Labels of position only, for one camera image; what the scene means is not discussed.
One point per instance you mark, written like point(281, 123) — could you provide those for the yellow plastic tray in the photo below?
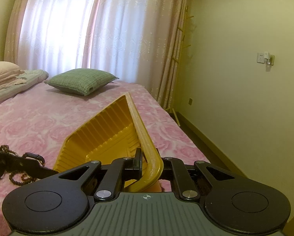
point(115, 132)

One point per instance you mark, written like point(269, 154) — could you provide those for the beige side curtain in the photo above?
point(171, 54)

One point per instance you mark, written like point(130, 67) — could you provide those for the beige pillow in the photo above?
point(9, 75)

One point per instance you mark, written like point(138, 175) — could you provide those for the wooden coat rack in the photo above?
point(176, 56)

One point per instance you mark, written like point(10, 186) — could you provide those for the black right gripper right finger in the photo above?
point(233, 203)

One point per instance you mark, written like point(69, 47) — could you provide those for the green checked cushion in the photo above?
point(81, 81)

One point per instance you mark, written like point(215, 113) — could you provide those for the pink rose bedspread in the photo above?
point(41, 118)

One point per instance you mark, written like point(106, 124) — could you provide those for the striped folded quilt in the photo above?
point(29, 78)

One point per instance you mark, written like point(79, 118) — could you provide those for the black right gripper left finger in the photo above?
point(59, 202)

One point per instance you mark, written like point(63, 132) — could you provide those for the white wall socket with plug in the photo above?
point(265, 58)

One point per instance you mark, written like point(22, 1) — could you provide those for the low wall outlet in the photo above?
point(190, 101)

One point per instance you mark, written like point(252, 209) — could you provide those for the sheer pink curtain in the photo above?
point(128, 38)

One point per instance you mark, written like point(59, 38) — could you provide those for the dark strap gold watch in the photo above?
point(37, 157)

